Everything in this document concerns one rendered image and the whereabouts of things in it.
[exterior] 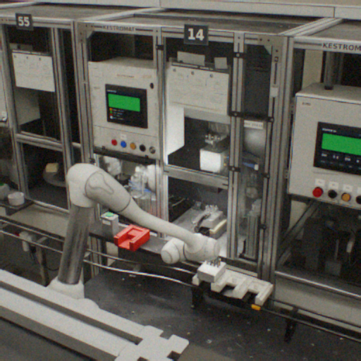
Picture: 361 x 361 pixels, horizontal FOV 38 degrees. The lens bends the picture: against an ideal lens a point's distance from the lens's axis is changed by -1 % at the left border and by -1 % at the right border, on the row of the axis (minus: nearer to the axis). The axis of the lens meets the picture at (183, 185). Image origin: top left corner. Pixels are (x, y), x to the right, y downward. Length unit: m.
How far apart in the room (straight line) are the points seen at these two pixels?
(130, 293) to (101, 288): 0.17
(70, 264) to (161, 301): 0.60
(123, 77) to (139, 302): 1.15
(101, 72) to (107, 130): 0.31
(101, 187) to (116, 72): 0.74
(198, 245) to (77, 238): 0.55
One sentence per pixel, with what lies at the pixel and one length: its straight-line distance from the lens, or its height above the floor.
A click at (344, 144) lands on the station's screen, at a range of 2.21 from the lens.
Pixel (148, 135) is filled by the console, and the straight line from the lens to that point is 2.64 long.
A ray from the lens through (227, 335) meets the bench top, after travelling 2.57.
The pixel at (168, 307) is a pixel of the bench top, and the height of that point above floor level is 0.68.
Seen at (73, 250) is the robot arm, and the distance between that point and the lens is 2.37.
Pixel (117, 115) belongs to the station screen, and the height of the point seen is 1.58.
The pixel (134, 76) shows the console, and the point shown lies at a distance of 2.60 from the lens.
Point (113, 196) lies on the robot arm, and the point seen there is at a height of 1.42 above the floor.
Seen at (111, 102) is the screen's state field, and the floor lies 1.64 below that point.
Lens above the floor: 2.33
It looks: 24 degrees down
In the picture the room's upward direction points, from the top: straight up
